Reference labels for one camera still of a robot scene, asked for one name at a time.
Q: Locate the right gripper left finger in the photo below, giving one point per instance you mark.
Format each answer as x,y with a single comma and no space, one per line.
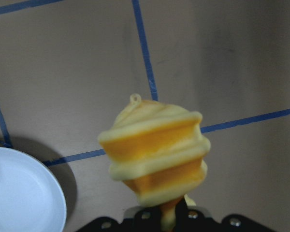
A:
135,219

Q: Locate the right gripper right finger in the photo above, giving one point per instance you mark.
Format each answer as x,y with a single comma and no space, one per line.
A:
195,220

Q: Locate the blue plate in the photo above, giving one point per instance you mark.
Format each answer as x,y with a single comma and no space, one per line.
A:
31,198

